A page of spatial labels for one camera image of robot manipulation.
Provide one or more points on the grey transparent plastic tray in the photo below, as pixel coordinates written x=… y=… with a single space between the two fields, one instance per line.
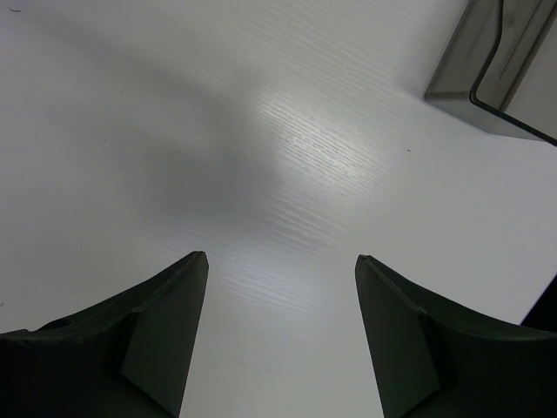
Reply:
x=485 y=61

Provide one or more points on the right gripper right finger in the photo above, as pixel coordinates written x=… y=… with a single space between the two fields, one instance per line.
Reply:
x=433 y=357

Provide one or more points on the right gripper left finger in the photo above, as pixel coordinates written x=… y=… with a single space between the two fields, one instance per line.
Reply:
x=127 y=356

